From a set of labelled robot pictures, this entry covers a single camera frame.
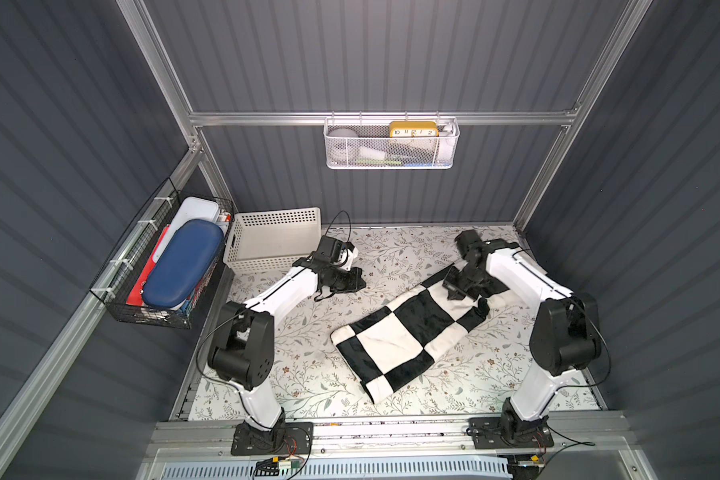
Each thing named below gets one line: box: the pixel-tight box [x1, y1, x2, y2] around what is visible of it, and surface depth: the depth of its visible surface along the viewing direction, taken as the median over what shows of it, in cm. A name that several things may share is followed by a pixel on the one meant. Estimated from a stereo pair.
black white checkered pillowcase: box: [330, 266, 510, 405], surface depth 91 cm
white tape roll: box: [328, 128, 359, 162], surface depth 88 cm
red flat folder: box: [126, 225, 170, 306], surface depth 69 cm
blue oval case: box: [142, 218, 225, 309], surface depth 69 cm
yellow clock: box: [389, 121, 439, 137], surface depth 90 cm
